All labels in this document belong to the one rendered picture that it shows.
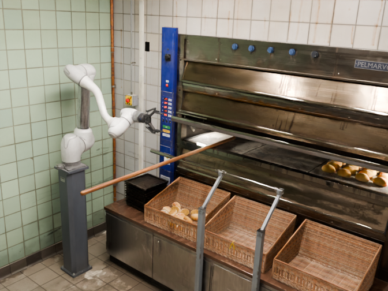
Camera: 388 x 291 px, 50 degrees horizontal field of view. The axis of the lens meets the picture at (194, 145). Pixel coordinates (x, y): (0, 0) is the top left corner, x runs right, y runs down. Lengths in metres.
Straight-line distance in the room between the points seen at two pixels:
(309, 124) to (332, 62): 0.46
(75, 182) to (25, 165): 0.49
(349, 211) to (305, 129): 0.64
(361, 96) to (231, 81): 1.00
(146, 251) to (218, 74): 1.60
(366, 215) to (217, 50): 1.65
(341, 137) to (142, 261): 1.95
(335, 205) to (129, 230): 1.72
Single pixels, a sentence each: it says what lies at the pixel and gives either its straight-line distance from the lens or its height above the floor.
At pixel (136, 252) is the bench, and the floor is 0.28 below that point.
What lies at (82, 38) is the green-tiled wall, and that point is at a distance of 4.03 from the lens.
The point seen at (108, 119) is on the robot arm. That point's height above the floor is 1.47.
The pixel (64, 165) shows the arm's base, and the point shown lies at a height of 1.03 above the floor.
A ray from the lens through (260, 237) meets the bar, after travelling 2.80.
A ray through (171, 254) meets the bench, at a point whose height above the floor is 0.42.
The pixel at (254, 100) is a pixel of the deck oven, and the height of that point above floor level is 1.66.
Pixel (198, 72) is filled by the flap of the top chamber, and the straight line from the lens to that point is 3.54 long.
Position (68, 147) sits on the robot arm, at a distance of 3.56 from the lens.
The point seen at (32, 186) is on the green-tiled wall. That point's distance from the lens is 3.99.
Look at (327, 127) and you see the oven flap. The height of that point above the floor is 1.56.
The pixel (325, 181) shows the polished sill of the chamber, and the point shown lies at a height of 1.17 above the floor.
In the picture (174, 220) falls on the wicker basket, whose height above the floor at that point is 0.70.
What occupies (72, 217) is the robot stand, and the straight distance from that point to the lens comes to 3.76.
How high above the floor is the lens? 2.27
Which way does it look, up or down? 17 degrees down
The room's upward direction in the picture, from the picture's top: 3 degrees clockwise
